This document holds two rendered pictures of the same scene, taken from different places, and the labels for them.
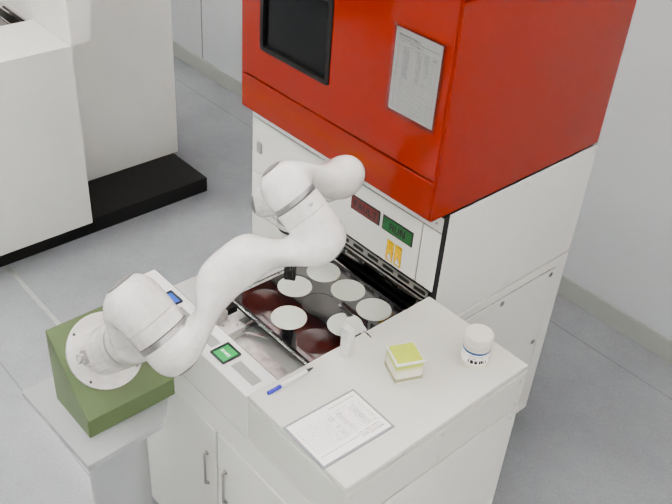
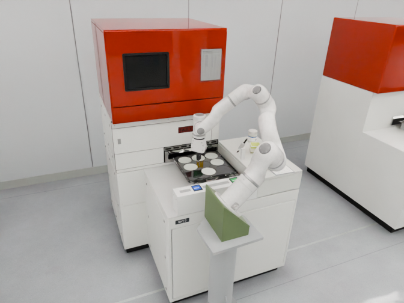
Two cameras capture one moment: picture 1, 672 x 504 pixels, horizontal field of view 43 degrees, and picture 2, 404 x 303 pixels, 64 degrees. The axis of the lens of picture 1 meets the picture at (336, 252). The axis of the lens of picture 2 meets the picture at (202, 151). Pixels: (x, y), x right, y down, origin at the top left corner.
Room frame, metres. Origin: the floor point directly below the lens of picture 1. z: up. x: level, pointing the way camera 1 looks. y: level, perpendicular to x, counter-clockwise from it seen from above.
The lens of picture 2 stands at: (1.13, 1.98, 2.05)
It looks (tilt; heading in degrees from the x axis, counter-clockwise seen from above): 27 degrees down; 291
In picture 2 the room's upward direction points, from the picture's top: 2 degrees clockwise
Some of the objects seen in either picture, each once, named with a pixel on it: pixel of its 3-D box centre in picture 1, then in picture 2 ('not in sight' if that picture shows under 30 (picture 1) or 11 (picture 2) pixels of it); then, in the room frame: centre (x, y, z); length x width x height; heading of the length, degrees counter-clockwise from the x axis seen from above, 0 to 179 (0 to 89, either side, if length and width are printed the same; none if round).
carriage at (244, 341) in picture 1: (246, 356); not in sight; (1.66, 0.21, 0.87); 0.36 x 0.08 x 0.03; 44
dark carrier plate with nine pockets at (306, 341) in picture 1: (319, 305); (204, 164); (1.86, 0.03, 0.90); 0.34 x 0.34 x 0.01; 44
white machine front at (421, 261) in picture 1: (336, 211); (169, 140); (2.15, 0.01, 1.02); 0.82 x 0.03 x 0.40; 44
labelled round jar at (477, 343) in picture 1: (476, 346); (252, 136); (1.61, -0.37, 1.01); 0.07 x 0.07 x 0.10
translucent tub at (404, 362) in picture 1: (404, 363); (255, 148); (1.54, -0.19, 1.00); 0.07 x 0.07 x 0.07; 21
